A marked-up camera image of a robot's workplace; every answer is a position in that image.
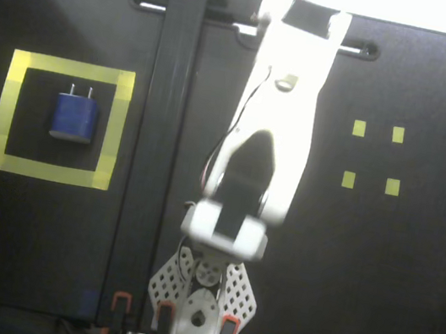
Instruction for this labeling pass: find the long black table bar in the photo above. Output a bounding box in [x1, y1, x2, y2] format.
[95, 0, 212, 334]

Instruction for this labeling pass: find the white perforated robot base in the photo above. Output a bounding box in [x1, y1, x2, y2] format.
[140, 245, 266, 334]

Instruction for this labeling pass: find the blue tape patch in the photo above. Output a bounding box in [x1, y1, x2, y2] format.
[76, 287, 101, 321]

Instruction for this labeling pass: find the yellow tape square outline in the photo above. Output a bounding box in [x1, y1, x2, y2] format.
[0, 47, 138, 193]

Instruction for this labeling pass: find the blue white plug charger block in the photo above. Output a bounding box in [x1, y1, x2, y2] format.
[46, 80, 105, 147]

